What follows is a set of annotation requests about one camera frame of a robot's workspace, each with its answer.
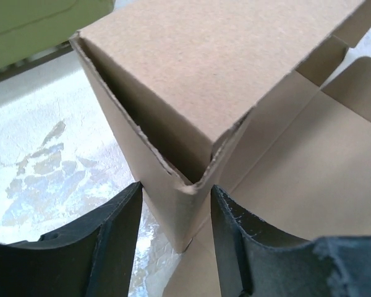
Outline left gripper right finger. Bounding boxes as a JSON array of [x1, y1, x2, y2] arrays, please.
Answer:
[[211, 186, 371, 296]]

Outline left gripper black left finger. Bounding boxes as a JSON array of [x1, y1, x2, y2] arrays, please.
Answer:
[[0, 182, 143, 296]]

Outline large cardboard box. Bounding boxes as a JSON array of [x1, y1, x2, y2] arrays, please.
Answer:
[[70, 1, 371, 296]]

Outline green plastic bin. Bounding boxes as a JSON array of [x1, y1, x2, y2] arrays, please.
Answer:
[[0, 0, 115, 69]]

